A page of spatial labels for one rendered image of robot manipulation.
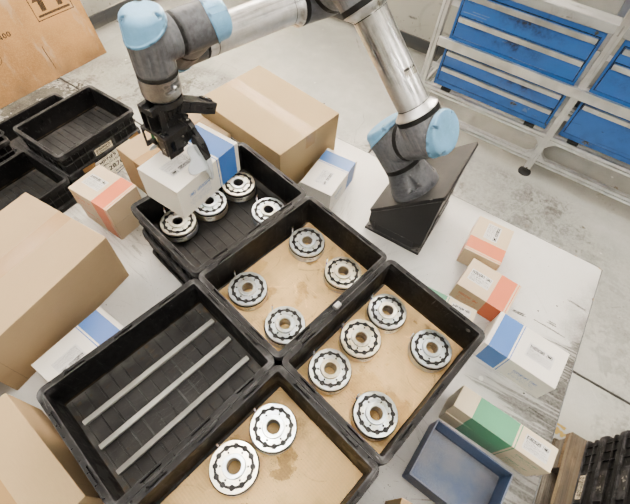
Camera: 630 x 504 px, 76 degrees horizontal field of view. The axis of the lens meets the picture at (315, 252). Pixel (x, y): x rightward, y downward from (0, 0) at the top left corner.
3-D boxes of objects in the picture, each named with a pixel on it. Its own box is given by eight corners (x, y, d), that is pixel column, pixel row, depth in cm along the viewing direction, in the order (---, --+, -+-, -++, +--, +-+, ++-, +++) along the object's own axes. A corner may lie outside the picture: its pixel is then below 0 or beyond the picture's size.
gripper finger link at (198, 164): (198, 191, 91) (172, 155, 86) (215, 175, 94) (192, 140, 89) (205, 190, 89) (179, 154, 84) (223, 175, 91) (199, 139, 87)
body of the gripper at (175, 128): (146, 147, 86) (128, 98, 76) (175, 126, 90) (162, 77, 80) (173, 163, 84) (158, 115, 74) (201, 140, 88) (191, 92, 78)
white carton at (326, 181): (325, 165, 156) (327, 147, 149) (353, 178, 153) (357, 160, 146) (299, 199, 146) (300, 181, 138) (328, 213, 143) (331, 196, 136)
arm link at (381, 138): (398, 151, 129) (378, 114, 123) (431, 145, 118) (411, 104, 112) (376, 174, 125) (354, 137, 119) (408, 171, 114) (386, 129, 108)
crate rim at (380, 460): (388, 261, 109) (390, 256, 107) (484, 337, 98) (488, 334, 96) (278, 364, 91) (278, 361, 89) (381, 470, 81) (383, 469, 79)
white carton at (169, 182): (205, 149, 107) (199, 121, 100) (240, 169, 104) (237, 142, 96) (147, 195, 97) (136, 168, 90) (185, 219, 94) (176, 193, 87)
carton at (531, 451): (445, 411, 102) (453, 405, 97) (455, 391, 105) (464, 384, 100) (536, 475, 95) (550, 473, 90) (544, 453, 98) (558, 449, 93)
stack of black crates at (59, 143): (120, 155, 228) (89, 83, 191) (159, 179, 220) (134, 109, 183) (59, 198, 208) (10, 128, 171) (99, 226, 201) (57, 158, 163)
